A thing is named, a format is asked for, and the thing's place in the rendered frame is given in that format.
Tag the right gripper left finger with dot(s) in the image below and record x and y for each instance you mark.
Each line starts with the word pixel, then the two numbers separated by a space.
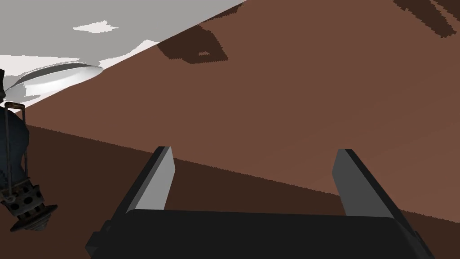
pixel 155 183

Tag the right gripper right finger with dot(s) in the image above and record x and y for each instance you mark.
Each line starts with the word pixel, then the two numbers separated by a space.
pixel 363 190

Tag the dark rusty lantern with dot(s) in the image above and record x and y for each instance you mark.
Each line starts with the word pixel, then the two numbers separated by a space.
pixel 16 169

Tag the white round plate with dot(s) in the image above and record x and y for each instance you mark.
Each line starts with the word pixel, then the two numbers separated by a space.
pixel 54 81

